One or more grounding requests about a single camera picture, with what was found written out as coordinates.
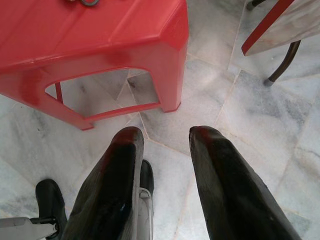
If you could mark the marble pattern table top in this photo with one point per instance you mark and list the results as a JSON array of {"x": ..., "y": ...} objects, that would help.
[{"x": 285, "y": 27}]

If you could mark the dark metal table leg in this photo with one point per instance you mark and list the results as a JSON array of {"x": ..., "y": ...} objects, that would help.
[
  {"x": 253, "y": 3},
  {"x": 283, "y": 62}
]

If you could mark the silver robot right leg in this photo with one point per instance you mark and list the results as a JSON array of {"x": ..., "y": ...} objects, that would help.
[{"x": 145, "y": 215}]

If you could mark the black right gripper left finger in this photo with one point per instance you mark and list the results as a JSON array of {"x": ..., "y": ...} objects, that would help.
[{"x": 107, "y": 190}]

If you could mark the red plastic stool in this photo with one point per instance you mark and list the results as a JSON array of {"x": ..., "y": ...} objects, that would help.
[{"x": 75, "y": 37}]

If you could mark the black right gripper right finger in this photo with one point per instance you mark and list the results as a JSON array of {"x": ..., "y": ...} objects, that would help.
[{"x": 230, "y": 195}]

